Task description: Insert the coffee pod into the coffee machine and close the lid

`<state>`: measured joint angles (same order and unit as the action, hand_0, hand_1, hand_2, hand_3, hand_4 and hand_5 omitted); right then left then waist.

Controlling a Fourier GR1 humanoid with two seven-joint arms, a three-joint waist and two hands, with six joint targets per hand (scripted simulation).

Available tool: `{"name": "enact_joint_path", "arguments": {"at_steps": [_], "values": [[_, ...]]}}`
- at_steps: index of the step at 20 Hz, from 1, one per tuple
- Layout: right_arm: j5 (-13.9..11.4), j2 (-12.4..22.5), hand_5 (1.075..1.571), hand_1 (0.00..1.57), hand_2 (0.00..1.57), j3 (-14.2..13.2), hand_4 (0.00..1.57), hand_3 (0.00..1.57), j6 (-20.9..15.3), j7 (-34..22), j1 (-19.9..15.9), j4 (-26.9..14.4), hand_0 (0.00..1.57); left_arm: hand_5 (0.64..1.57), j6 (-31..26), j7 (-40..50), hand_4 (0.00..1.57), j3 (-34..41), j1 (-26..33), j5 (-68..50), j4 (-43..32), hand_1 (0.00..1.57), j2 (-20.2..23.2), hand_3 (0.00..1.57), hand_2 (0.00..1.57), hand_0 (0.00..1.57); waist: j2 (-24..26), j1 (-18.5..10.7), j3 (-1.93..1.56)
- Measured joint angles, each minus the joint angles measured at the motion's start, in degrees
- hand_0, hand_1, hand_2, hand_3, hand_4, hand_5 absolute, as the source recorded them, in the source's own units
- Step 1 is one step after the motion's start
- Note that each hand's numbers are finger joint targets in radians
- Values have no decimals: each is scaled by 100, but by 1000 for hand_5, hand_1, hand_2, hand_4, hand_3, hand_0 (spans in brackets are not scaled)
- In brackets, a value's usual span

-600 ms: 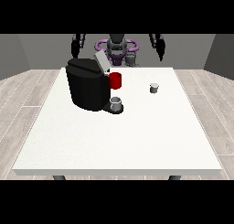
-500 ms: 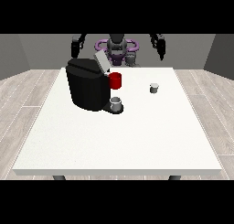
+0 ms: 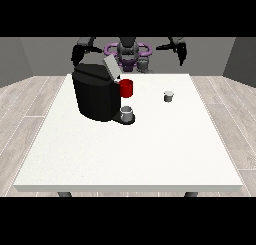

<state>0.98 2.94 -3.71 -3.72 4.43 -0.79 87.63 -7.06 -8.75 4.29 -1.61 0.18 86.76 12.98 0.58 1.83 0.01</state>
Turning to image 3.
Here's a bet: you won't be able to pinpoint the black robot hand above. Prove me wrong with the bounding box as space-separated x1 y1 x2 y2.
71 43 103 67
155 41 188 67

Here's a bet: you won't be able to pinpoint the pale grey machine lid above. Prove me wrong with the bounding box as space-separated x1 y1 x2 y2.
102 54 122 80

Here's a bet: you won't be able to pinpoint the black coffee machine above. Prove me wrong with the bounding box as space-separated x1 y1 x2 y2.
71 63 136 125

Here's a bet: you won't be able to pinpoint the small grey coffee pod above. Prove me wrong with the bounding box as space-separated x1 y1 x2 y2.
163 90 175 103

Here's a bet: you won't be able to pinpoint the red pod holder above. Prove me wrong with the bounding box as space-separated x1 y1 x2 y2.
119 78 134 99

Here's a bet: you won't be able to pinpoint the grey robot trunk purple rings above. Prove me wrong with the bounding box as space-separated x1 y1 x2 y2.
103 37 155 75

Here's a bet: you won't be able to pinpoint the small grey cup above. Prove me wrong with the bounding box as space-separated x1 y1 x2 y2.
120 105 134 122

